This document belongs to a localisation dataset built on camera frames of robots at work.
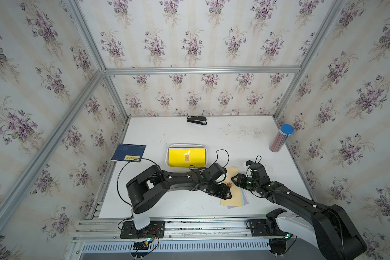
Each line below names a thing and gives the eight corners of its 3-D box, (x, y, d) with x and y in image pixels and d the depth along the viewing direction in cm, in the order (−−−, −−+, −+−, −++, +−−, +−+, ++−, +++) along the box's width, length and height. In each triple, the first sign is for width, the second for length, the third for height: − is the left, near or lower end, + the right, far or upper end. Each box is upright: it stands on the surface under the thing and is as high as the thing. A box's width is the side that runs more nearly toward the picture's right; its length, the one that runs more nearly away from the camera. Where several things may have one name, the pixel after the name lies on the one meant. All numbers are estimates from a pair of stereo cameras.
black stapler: (186, 125, 116) (186, 122, 114) (187, 119, 120) (186, 116, 118) (206, 125, 116) (207, 122, 114) (206, 119, 120) (206, 116, 118)
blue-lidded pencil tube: (270, 152, 103) (283, 132, 87) (267, 144, 107) (280, 124, 91) (281, 152, 103) (296, 132, 87) (277, 145, 107) (292, 124, 91)
